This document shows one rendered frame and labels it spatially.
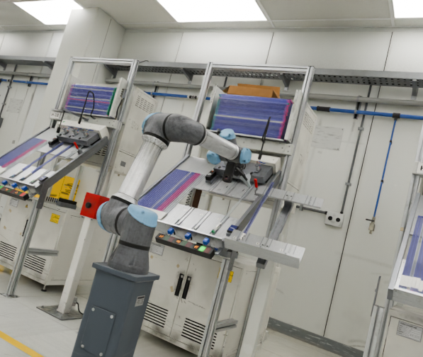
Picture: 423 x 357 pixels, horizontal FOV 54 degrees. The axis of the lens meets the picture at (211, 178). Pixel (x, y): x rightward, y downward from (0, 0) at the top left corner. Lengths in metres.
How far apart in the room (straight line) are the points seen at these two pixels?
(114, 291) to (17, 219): 2.17
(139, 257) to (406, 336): 1.28
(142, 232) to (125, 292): 0.21
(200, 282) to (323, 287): 1.68
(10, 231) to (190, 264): 1.67
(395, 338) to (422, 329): 0.13
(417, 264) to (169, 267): 1.37
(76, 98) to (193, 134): 2.13
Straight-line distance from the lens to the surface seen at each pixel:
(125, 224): 1.52
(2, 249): 3.67
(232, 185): 2.47
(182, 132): 1.63
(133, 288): 1.48
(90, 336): 1.56
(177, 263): 2.54
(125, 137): 3.48
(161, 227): 2.27
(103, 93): 3.47
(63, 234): 3.22
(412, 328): 2.17
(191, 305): 2.49
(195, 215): 2.27
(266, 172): 2.46
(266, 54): 4.67
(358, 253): 3.85
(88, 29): 5.61
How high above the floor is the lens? 0.79
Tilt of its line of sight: 6 degrees up
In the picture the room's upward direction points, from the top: 15 degrees clockwise
